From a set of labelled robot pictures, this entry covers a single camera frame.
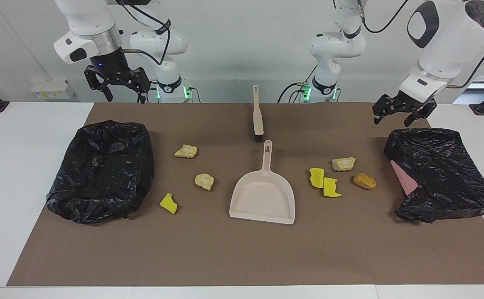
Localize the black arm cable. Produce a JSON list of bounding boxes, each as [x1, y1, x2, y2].
[[357, 0, 484, 89], [116, 0, 172, 66]]

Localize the beige hand brush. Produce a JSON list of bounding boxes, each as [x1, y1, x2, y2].
[[253, 85, 264, 143]]

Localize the white wall socket box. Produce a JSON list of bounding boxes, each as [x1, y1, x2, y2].
[[30, 80, 75, 100]]

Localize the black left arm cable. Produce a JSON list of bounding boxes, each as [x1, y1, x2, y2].
[[357, 0, 484, 89]]

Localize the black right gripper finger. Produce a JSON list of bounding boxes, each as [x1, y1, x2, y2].
[[130, 67, 151, 104], [85, 66, 113, 103]]

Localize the brown bread roll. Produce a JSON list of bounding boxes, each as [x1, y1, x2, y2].
[[353, 173, 377, 190]]

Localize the beige plastic dustpan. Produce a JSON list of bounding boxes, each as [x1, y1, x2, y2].
[[229, 140, 295, 225]]

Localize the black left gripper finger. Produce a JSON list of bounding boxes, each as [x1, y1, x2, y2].
[[373, 96, 398, 125], [404, 102, 437, 127]]

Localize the tan bread slice chunk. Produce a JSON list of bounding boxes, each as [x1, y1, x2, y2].
[[194, 173, 215, 191], [174, 144, 198, 159]]

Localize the yellow sponge piece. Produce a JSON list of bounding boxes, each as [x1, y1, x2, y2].
[[310, 168, 325, 189], [160, 193, 178, 215], [323, 177, 342, 198]]

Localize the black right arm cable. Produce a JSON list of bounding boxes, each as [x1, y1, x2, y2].
[[116, 0, 172, 66]]

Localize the crumpled black trash bag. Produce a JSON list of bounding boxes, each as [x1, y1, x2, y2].
[[384, 128, 484, 224]]

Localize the black bag lined bin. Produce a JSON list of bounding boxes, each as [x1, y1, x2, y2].
[[46, 120, 155, 225]]

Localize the pale bread chunk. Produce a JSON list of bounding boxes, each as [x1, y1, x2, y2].
[[332, 157, 356, 172]]

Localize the brown table mat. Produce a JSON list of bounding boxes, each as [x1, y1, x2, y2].
[[6, 103, 484, 287]]

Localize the pink plastic bin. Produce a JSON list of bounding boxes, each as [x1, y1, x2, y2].
[[391, 160, 419, 196]]

